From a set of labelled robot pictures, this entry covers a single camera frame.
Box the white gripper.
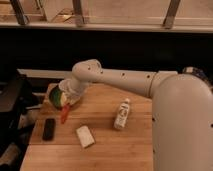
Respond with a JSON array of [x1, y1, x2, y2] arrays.
[[58, 77, 88, 108]]

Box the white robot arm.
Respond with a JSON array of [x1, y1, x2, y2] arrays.
[[59, 59, 213, 171]]

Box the green bowl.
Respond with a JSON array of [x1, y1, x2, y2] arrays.
[[48, 87, 81, 110]]

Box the black rectangular device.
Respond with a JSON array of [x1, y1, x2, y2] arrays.
[[42, 118, 55, 141]]

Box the white rectangular block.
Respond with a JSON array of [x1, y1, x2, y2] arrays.
[[76, 125, 95, 148]]

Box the white plastic bottle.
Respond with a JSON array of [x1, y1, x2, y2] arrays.
[[114, 98, 130, 130]]

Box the dark blue plate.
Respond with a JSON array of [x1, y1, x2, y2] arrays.
[[182, 66, 208, 80]]

